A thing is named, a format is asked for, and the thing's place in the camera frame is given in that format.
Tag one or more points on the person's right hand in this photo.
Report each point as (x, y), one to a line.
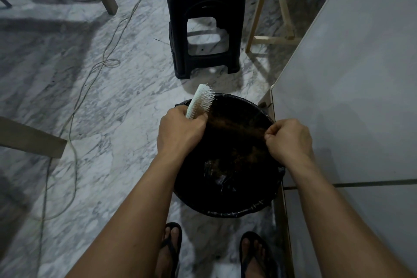
(291, 144)

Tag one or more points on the person's left hand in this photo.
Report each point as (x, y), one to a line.
(179, 134)

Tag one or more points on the light blue hairbrush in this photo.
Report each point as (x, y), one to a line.
(200, 102)

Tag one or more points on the dark brown hair clump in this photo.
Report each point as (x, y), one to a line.
(234, 126)

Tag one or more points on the black bagged trash bin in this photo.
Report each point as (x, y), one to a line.
(247, 189)

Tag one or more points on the person's right forearm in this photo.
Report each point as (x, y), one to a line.
(342, 229)

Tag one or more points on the person's left forearm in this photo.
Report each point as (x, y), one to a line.
(137, 222)

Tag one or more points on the person's right leg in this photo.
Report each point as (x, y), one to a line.
(260, 264)

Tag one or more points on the person's leg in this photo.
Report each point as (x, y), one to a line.
(260, 264)
(166, 258)

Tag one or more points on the person's left leg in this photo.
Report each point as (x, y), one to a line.
(166, 258)

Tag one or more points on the white folding table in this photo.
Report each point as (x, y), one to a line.
(358, 92)

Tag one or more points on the light wooden table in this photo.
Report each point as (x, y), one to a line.
(277, 40)

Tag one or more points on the black flip-flop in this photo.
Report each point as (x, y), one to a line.
(176, 248)
(248, 261)

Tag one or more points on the black plastic stool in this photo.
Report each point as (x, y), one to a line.
(179, 1)

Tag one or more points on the dark metal chair leg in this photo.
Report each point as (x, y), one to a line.
(5, 1)

